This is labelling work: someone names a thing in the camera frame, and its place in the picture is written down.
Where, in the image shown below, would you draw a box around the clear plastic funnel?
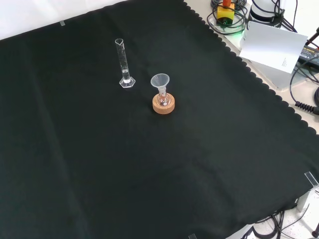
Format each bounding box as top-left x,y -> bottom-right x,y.
150,73 -> 170,92

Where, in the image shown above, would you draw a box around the clear glass graduated cylinder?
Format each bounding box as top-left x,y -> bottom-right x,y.
114,38 -> 136,89

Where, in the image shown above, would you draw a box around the yellow stop button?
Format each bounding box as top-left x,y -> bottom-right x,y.
216,0 -> 236,27

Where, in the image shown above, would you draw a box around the round-bottom glass flask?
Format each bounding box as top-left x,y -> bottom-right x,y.
157,87 -> 171,108

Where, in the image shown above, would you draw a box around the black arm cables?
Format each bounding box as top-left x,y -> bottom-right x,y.
270,0 -> 299,33

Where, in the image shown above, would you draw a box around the black cable bundle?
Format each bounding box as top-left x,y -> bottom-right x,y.
240,209 -> 312,239

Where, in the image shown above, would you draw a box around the black cable loop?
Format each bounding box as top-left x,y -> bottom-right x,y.
206,0 -> 250,35

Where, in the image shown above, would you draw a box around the black coiled cable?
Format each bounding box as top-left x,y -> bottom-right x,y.
289,62 -> 319,114

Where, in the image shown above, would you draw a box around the white bench bracket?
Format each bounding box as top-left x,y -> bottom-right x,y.
296,186 -> 319,213

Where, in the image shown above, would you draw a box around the cork ring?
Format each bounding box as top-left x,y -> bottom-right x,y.
152,93 -> 176,115

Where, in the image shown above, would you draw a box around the black power adapter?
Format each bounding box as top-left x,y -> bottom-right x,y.
298,44 -> 319,66

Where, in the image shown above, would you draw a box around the black cloth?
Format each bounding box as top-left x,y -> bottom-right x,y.
0,0 -> 319,239

